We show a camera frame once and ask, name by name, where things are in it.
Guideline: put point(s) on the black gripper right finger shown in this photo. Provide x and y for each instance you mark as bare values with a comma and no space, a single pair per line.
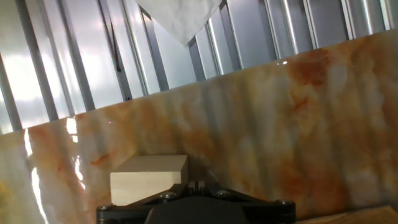
270,213

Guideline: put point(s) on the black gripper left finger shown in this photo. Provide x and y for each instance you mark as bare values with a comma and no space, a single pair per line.
124,213

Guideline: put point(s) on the light wooden block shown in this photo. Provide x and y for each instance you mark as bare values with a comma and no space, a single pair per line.
146,180

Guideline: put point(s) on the orange marble pattern mat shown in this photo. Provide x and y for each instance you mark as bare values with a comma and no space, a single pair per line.
280,124

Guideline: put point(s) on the crumpled white tissue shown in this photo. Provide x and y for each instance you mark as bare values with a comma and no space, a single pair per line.
183,18

